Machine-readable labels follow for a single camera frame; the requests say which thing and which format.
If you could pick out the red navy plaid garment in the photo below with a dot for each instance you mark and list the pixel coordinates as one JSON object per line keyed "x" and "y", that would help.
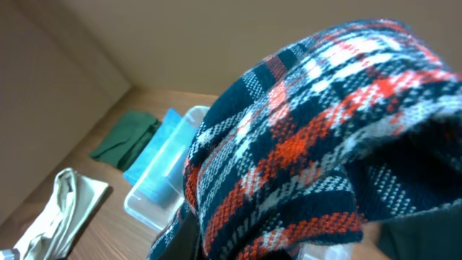
{"x": 357, "y": 123}

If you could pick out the black garment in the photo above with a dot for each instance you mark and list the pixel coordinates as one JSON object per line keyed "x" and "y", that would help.
{"x": 435, "y": 236}

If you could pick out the blue folded towel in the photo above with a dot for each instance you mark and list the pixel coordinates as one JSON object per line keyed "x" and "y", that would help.
{"x": 170, "y": 121}

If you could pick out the clear plastic storage bin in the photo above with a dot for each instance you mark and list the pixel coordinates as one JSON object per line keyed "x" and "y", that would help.
{"x": 158, "y": 193}

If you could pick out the green folded garment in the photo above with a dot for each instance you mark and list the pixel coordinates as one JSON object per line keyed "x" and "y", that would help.
{"x": 127, "y": 139}

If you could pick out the cream folded garment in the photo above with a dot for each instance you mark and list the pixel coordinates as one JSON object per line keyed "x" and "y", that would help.
{"x": 74, "y": 198}

